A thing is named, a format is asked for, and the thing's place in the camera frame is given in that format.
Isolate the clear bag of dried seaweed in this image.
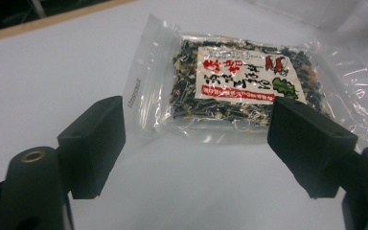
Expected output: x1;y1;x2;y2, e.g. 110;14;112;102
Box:
122;12;368;152

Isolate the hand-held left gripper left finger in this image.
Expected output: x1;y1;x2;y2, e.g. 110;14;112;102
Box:
57;95;127;200

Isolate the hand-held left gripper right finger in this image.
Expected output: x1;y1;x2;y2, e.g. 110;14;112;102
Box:
266;96;359;199

